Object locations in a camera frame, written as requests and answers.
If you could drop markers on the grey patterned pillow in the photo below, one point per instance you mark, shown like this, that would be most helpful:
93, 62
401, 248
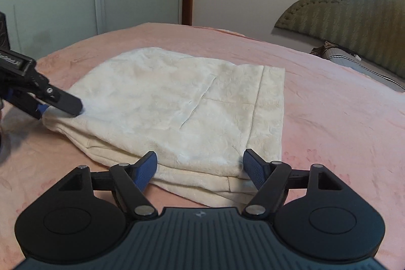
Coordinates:
351, 62

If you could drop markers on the pink blanket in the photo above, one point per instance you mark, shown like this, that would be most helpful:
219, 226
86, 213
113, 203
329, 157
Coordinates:
332, 118

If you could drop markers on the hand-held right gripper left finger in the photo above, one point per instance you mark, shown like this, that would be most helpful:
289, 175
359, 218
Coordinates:
145, 169

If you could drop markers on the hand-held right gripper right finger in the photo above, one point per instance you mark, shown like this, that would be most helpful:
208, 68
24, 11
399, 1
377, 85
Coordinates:
253, 167

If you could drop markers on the olive striped headboard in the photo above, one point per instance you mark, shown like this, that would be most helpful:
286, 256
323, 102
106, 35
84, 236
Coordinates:
354, 17

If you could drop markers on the white pants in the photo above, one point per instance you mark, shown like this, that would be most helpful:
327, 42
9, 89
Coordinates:
177, 105

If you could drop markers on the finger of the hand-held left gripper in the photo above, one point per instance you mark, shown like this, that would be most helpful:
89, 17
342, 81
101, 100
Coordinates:
61, 99
30, 107

